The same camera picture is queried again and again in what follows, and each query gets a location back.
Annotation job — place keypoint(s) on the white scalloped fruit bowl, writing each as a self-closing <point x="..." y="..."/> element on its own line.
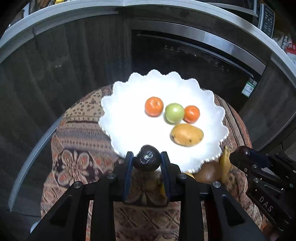
<point x="129" y="127"/>

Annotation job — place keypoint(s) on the brown round kiwi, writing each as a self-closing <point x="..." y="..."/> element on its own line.
<point x="209" y="172"/>

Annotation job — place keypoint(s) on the orange tangerine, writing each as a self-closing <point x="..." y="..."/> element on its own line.
<point x="192" y="114"/>
<point x="154" y="106"/>

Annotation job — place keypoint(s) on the black microwave oven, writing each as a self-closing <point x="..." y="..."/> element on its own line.
<point x="252" y="11"/>

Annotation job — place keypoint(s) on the green apple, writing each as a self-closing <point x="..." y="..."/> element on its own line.
<point x="174" y="113"/>

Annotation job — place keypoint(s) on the small yellow banana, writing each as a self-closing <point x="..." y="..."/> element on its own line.
<point x="226" y="167"/>

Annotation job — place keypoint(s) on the black built-in dishwasher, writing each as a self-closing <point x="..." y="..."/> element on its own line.
<point x="216" y="63"/>

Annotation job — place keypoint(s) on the yellow mango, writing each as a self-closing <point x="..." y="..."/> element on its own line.
<point x="186" y="135"/>

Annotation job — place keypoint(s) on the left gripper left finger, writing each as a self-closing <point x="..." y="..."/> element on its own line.
<point x="67" y="219"/>

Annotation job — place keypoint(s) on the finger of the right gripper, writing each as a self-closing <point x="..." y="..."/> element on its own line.
<point x="247" y="166"/>
<point x="261" y="159"/>

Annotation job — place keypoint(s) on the dark plum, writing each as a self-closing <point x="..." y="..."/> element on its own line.
<point x="242" y="152"/>
<point x="148" y="159"/>

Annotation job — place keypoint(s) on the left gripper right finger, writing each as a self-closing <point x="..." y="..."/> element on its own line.
<point x="208" y="211"/>

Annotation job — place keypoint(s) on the plastic bags on counter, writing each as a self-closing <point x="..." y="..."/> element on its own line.
<point x="286" y="44"/>

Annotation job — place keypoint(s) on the person hand holding gripper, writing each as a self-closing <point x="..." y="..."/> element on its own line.
<point x="270" y="232"/>

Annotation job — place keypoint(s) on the green energy label sticker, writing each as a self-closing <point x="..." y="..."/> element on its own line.
<point x="249" y="87"/>

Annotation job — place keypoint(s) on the patterned paisley tablecloth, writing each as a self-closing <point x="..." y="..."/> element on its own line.
<point x="81" y="151"/>

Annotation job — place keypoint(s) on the large yellow lemon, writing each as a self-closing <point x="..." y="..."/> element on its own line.
<point x="191" y="175"/>

